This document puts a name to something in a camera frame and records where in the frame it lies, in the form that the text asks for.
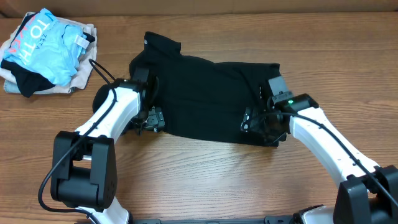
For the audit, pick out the black folded garment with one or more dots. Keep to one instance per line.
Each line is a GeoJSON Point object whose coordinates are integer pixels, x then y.
{"type": "Point", "coordinates": [29, 82]}

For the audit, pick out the black t-shirt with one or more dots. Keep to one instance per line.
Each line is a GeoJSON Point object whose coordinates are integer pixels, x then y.
{"type": "Point", "coordinates": [204, 100]}

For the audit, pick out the beige folded garment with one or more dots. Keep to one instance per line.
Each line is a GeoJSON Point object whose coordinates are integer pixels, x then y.
{"type": "Point", "coordinates": [85, 65]}

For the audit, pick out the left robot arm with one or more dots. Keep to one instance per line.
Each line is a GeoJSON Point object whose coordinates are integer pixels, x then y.
{"type": "Point", "coordinates": [84, 175]}

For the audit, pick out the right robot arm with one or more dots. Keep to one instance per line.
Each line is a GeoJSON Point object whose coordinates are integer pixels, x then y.
{"type": "Point", "coordinates": [367, 192]}

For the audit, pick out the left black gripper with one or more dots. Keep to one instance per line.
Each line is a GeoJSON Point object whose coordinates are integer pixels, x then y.
{"type": "Point", "coordinates": [154, 120]}

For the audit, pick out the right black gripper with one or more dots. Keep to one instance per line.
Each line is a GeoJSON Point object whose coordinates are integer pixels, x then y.
{"type": "Point", "coordinates": [254, 124]}

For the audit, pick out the light blue printed t-shirt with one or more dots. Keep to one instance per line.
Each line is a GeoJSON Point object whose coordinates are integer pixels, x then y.
{"type": "Point", "coordinates": [49, 47]}

